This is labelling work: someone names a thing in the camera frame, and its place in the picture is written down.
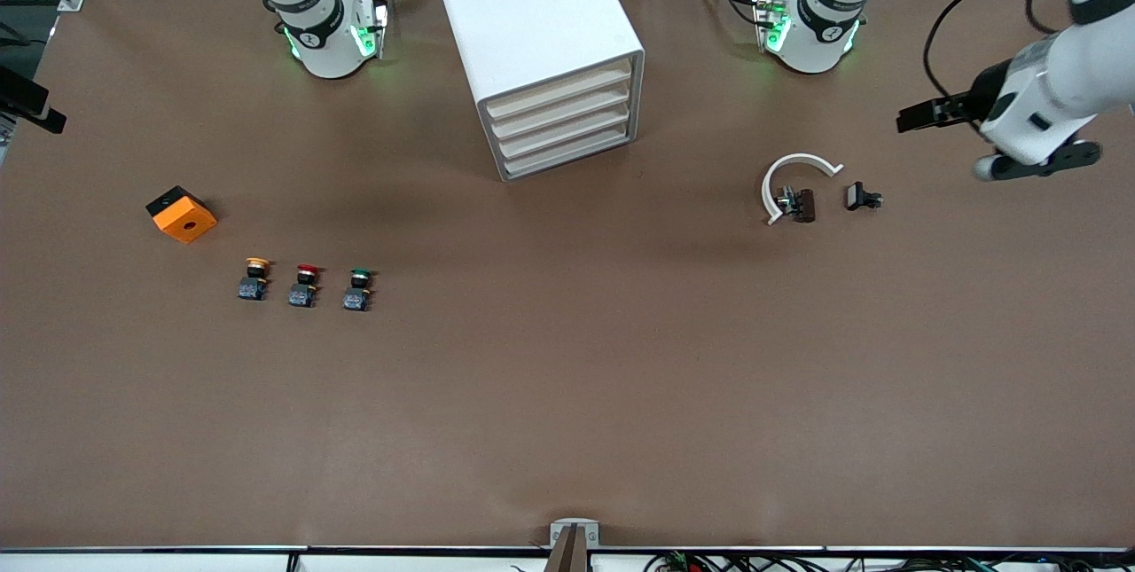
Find red push button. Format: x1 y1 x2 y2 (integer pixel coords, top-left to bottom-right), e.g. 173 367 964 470
287 263 324 309

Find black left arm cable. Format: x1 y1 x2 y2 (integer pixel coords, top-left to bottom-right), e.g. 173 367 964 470
922 0 1070 103

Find green push button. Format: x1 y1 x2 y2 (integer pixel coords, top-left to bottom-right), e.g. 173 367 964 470
342 268 378 313

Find yellow push button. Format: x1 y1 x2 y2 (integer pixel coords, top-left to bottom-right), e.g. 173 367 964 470
238 257 272 302

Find brown table cover sheet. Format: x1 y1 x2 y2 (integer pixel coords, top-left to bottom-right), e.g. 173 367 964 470
0 0 1135 551

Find white curved plastic ring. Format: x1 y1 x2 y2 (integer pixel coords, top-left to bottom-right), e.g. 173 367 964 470
761 153 845 226

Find orange button box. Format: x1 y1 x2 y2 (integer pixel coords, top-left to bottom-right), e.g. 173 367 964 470
145 185 219 245

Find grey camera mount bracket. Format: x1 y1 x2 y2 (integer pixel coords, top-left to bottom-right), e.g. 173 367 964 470
544 518 601 572

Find small brown electrical component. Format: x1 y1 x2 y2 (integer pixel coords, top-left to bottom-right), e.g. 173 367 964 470
777 187 817 223

